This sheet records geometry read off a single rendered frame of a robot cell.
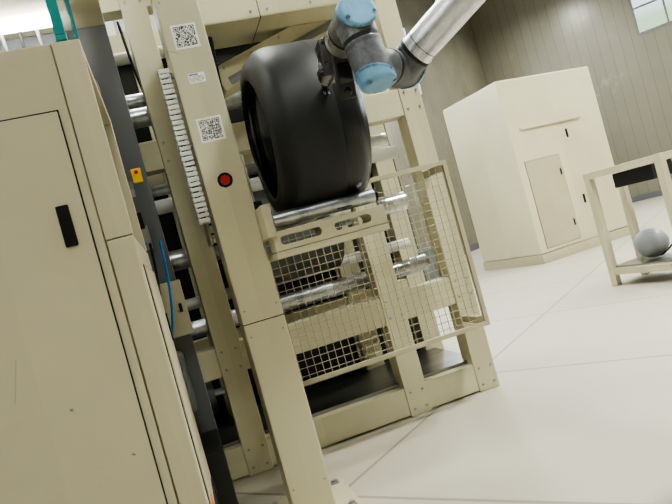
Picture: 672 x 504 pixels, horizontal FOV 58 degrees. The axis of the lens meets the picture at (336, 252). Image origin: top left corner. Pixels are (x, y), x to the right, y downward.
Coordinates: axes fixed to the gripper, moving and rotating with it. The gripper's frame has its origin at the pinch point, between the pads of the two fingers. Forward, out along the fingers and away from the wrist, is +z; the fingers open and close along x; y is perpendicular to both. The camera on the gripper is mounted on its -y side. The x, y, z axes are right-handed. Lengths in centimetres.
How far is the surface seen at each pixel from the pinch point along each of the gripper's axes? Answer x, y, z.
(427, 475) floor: -4, -120, 32
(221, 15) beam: 16, 49, 41
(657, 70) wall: -929, 213, 786
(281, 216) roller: 20.5, -30.5, 16.0
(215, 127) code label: 31.4, 1.7, 19.8
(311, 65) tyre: 1.9, 7.9, 3.0
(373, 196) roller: -9.0, -31.5, 16.1
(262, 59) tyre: 14.0, 15.0, 8.5
